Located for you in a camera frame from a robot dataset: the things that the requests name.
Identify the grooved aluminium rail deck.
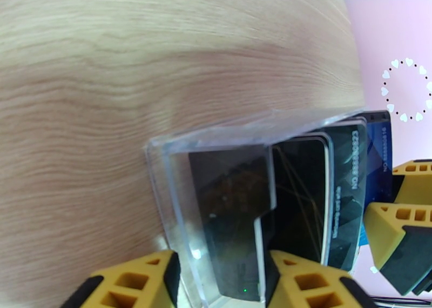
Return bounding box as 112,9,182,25
368,293,432,308

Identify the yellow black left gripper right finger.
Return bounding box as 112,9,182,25
265,249,377,308

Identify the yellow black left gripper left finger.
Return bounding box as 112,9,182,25
59,249,181,308

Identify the blue credit card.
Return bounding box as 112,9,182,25
354,110,395,250

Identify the clear acrylic card stand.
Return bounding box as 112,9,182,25
144,107,367,308

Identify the black credit card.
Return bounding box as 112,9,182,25
187,144,276,302

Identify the black card with white edge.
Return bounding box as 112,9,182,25
271,132,335,265

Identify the dark green credit card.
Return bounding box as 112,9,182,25
322,118,369,272

